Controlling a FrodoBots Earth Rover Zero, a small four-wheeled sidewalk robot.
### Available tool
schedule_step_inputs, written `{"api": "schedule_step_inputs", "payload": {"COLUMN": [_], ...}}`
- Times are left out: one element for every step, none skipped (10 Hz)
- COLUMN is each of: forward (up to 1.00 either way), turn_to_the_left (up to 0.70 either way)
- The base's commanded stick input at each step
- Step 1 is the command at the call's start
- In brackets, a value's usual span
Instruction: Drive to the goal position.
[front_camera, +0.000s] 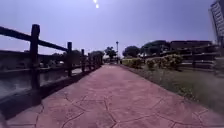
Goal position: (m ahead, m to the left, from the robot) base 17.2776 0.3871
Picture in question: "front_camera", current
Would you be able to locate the canal water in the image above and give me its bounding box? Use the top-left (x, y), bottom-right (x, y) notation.
top-left (0, 67), bottom-right (84, 100)

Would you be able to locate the wide dark tree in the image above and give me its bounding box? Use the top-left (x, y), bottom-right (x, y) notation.
top-left (140, 39), bottom-right (171, 57)

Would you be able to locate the tall pale building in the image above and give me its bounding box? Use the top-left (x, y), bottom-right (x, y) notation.
top-left (209, 0), bottom-right (224, 48)

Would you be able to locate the group of trees behind fence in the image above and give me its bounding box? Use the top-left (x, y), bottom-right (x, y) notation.
top-left (68, 49), bottom-right (106, 67)

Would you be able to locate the red stone-pattern path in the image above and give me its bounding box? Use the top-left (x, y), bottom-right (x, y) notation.
top-left (0, 63), bottom-right (224, 128)

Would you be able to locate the long low dark building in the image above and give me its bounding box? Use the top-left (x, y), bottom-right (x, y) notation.
top-left (169, 40), bottom-right (214, 54)

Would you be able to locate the lamp pole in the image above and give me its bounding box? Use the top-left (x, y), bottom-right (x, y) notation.
top-left (115, 40), bottom-right (120, 64)

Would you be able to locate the dark wooden rail fence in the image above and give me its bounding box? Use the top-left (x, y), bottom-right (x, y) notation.
top-left (0, 23), bottom-right (105, 120)

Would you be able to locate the dark canal bank wall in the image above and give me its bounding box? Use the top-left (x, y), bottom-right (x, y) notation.
top-left (0, 49), bottom-right (69, 72)

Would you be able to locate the grass strip with low plants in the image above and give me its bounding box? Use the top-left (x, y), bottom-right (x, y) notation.
top-left (120, 63), bottom-right (224, 116)

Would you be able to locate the dark rail fence beyond grass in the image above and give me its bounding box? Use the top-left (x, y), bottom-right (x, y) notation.
top-left (178, 44), bottom-right (224, 71)

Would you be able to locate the row of yellow-green bushes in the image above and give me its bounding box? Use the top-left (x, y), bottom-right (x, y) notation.
top-left (121, 54), bottom-right (184, 71)

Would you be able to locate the round dark tree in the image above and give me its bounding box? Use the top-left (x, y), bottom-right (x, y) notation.
top-left (122, 45), bottom-right (141, 59)

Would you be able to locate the small dark tree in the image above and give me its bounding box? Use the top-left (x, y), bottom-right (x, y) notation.
top-left (104, 46), bottom-right (118, 63)

